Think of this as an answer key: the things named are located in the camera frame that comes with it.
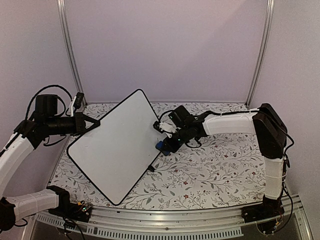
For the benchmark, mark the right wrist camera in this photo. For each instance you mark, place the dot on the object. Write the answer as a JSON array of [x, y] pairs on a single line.
[[163, 127]]

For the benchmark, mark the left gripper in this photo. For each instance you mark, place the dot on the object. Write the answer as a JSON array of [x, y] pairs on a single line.
[[79, 124]]

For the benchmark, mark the aluminium corner post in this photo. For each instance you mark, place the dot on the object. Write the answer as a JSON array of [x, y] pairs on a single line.
[[61, 6], [262, 51]]

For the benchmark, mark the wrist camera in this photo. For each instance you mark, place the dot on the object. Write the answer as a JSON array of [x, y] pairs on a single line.
[[163, 127], [75, 104]]

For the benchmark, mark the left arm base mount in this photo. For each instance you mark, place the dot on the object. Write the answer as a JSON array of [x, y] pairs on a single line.
[[80, 211]]

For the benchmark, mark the white whiteboard black frame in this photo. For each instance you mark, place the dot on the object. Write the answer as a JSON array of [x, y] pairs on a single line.
[[115, 155]]

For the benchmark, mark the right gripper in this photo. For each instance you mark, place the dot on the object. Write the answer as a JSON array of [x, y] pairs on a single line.
[[173, 148]]

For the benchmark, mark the left aluminium corner post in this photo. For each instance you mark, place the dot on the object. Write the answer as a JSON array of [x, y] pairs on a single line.
[[61, 6]]

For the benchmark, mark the floral patterned table mat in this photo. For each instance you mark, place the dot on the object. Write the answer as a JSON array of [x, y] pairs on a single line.
[[226, 170]]

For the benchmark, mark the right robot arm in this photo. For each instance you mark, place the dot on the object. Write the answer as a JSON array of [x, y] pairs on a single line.
[[263, 122]]

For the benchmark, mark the front aluminium rail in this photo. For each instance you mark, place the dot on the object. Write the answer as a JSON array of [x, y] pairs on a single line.
[[225, 223]]

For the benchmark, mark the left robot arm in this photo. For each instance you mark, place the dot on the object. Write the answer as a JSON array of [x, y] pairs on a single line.
[[42, 121]]

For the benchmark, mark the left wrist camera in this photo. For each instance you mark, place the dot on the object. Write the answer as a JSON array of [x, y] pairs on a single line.
[[75, 104]]

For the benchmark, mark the blue whiteboard eraser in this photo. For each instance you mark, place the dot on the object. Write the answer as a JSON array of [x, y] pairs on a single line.
[[163, 148]]

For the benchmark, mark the right aluminium corner post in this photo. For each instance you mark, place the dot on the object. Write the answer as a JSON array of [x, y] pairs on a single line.
[[262, 51]]

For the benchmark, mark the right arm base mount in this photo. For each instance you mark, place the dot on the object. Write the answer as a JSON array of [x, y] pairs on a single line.
[[267, 211]]

